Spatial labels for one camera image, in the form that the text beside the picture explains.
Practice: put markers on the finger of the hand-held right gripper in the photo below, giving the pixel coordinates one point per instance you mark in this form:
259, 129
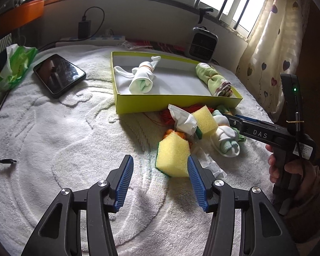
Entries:
253, 120
234, 125

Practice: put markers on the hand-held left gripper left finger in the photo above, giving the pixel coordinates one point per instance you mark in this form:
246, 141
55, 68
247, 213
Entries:
124, 181

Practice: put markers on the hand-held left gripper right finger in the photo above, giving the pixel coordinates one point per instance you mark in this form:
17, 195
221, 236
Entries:
197, 184

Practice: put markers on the white and teal cloth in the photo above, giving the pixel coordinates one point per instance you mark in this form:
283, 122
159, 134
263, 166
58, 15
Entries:
225, 136

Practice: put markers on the green cloth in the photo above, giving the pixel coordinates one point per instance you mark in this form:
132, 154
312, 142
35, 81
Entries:
222, 109

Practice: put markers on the yellow sponge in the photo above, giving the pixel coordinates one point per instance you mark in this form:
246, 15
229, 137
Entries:
205, 122
173, 152

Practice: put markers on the white packet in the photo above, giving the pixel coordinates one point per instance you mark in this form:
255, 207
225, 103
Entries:
184, 122

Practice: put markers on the yellow-green cardboard box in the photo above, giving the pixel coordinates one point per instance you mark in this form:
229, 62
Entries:
149, 102

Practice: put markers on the person's right forearm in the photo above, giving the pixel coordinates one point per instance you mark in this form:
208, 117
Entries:
314, 208

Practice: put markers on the person's right hand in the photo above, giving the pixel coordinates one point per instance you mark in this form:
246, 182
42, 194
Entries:
272, 165

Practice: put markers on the clear plastic wrapper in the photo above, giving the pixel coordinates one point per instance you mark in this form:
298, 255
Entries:
208, 162

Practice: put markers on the green rolled towel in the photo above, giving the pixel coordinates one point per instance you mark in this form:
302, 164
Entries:
212, 77

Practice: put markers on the small orange object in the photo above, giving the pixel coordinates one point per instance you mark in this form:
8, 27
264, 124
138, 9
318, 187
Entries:
176, 133

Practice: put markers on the white towel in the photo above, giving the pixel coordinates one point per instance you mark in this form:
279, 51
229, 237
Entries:
69, 138

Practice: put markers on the heart print curtain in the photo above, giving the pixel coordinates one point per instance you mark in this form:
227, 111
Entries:
277, 45

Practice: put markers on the small grey heater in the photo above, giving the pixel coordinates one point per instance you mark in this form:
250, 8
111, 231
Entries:
202, 45

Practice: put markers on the plaid cloth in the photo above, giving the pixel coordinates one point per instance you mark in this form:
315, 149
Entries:
170, 48

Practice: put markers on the black window hook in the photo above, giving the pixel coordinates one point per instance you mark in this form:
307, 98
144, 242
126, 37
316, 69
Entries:
201, 16

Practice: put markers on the black phone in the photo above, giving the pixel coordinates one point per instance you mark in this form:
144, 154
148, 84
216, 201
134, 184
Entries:
58, 72

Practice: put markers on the white power strip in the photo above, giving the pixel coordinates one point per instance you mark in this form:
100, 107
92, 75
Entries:
109, 37

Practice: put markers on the black charger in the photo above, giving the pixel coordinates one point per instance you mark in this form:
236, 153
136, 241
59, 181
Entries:
84, 29

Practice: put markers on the green tissue pack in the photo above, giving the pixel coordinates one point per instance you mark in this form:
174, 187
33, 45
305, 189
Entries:
18, 61

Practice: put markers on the green striped box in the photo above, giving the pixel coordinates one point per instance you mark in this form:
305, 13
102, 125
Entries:
0, 45

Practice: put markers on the orange tray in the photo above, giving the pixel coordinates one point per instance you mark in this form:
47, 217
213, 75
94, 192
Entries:
21, 13

